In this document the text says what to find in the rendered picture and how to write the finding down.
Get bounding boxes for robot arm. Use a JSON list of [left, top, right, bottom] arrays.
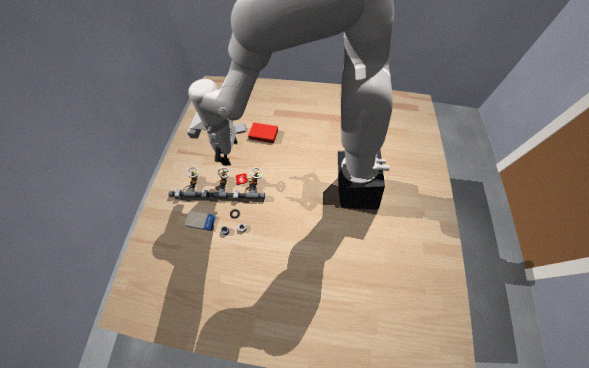
[[187, 0, 394, 184]]

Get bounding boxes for red flat block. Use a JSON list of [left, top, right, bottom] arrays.
[[248, 122, 278, 144]]

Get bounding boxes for grey pipe manifold with three valves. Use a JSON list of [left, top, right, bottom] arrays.
[[168, 167, 265, 201]]

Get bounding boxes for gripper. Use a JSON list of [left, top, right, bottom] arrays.
[[207, 120, 238, 166]]

